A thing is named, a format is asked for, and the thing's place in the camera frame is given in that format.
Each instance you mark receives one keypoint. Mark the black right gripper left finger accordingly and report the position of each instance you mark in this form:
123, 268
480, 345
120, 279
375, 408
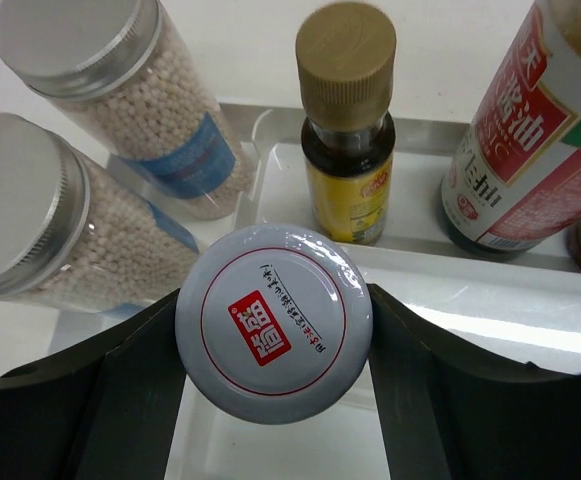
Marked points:
105, 408

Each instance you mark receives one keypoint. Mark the blue label shaker jar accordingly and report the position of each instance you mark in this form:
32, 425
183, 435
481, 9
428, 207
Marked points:
121, 71
74, 238

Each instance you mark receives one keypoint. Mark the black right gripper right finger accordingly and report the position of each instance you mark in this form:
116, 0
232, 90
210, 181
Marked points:
449, 409

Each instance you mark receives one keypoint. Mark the small yellow label bottle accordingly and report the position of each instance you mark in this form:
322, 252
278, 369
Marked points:
345, 53

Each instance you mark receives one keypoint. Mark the red lid sauce jar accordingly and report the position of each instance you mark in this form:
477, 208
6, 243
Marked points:
273, 323

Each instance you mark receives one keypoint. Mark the tall black cap oil bottle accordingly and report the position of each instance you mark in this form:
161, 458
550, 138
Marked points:
515, 179

